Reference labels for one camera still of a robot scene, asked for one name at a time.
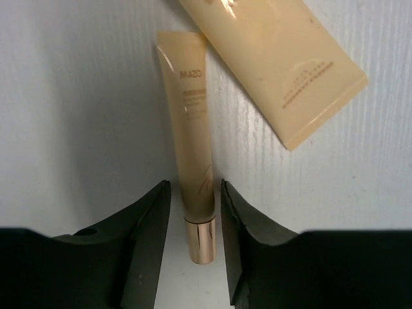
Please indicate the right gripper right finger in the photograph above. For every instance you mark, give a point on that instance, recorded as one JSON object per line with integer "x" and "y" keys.
{"x": 271, "y": 266}

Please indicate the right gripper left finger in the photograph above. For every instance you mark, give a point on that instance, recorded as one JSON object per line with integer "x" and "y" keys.
{"x": 114, "y": 263}

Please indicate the beige foundation tube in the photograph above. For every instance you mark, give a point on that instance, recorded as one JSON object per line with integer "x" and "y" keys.
{"x": 288, "y": 63}

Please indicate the gold slim concealer stick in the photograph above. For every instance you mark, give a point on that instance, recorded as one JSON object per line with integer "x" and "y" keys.
{"x": 182, "y": 57}

